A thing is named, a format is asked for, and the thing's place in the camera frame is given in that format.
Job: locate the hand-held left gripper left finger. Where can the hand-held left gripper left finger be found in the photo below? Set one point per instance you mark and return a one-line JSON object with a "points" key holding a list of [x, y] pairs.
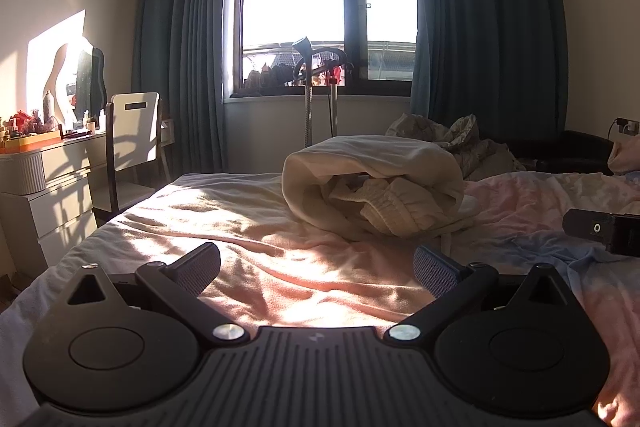
{"points": [[196, 268]]}

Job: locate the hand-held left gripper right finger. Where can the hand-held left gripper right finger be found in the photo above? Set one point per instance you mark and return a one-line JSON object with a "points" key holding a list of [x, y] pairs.
{"points": [[435, 274]]}

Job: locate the white chair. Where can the white chair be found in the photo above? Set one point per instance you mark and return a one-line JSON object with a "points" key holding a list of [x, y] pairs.
{"points": [[134, 132]]}

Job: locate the grey spray bottle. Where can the grey spray bottle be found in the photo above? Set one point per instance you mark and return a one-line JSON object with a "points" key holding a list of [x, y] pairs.
{"points": [[48, 109]]}

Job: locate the wall outlet with charger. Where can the wall outlet with charger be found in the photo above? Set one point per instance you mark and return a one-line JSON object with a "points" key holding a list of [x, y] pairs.
{"points": [[627, 126]]}

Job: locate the black sofa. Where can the black sofa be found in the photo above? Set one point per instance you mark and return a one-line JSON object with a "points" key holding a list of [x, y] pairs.
{"points": [[570, 152]]}

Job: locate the cream sweatpants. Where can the cream sweatpants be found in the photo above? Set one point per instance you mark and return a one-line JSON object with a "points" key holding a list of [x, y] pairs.
{"points": [[375, 187]]}

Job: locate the red decorative figurine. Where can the red decorative figurine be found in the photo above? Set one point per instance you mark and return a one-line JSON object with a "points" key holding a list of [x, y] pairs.
{"points": [[20, 116]]}

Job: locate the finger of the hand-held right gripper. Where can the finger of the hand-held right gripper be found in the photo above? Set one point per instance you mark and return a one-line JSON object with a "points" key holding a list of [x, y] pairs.
{"points": [[585, 223]]}

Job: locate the dark framed window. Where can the dark framed window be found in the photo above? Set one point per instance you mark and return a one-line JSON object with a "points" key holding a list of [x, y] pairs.
{"points": [[320, 7]]}

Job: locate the bed with pink sheet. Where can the bed with pink sheet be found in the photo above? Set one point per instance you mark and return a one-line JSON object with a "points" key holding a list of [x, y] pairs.
{"points": [[260, 232]]}

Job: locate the pink pillow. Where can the pink pillow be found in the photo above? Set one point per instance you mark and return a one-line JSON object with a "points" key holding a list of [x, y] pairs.
{"points": [[625, 157]]}

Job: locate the wavy vanity mirror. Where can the wavy vanity mirror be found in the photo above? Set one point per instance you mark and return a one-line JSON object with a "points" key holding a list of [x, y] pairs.
{"points": [[92, 82]]}

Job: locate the orange tray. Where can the orange tray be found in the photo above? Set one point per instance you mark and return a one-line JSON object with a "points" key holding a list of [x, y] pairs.
{"points": [[35, 139]]}

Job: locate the crumpled beige duvet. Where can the crumpled beige duvet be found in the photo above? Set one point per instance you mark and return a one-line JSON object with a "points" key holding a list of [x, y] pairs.
{"points": [[470, 147]]}

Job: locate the white dresser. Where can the white dresser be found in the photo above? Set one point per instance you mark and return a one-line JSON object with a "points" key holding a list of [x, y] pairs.
{"points": [[55, 207]]}

